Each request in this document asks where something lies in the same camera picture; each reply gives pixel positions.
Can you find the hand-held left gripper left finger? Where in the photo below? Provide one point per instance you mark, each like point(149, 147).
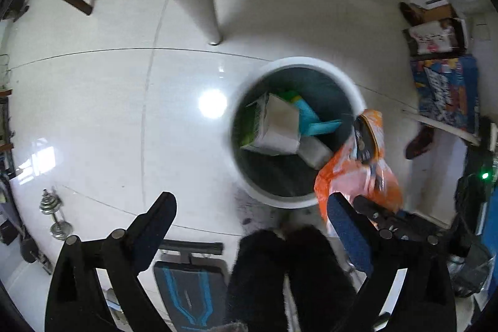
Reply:
point(149, 246)

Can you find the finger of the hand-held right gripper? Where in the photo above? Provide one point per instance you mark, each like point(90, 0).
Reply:
point(373, 209)

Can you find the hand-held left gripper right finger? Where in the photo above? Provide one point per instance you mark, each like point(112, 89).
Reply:
point(348, 234)

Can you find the orange snack packet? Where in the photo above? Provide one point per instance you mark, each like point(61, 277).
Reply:
point(342, 168)

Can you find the white round trash bin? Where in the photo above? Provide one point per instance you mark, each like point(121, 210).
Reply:
point(268, 176)

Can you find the black and blue weight bench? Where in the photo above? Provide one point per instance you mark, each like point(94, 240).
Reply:
point(186, 285)

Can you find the person's dark trousers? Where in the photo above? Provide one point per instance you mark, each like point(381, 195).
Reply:
point(280, 277)

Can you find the dark red slipper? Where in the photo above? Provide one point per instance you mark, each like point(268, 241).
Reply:
point(419, 143)

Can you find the white small box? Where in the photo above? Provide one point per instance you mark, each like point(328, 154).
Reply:
point(317, 151)

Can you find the chrome dumbbell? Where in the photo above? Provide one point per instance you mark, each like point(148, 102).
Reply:
point(54, 211)

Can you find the teal plastic packet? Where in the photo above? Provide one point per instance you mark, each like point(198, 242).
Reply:
point(315, 124)

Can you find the blue printed cardboard box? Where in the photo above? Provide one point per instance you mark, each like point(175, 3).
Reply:
point(447, 91)

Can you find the white and green carton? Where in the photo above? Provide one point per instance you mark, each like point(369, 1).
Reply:
point(272, 129)

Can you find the white and red printed box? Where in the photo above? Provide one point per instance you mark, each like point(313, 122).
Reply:
point(432, 38)

